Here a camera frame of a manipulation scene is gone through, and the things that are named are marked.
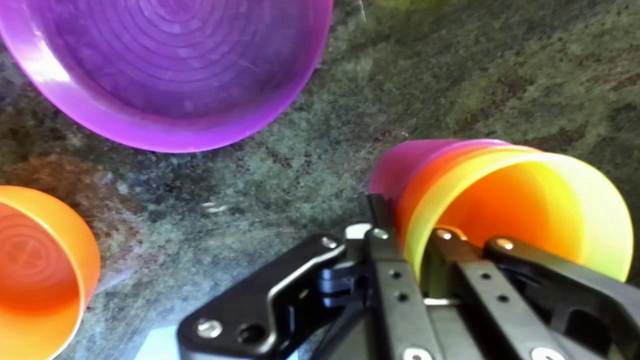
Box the orange plastic bowl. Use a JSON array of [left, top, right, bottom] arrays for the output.
[[0, 184, 102, 360]]

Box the yellow plastic cup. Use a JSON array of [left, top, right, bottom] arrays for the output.
[[402, 149, 634, 283]]

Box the purple plastic plate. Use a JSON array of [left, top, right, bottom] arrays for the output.
[[0, 0, 336, 153]]

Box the purple plastic cup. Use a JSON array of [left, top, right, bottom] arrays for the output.
[[366, 136, 510, 226]]

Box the orange plastic cup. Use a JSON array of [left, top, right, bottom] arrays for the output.
[[391, 142, 556, 235]]

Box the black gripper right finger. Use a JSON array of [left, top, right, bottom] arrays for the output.
[[425, 228, 640, 360]]

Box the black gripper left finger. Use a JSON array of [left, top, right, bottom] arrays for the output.
[[175, 192, 436, 360]]

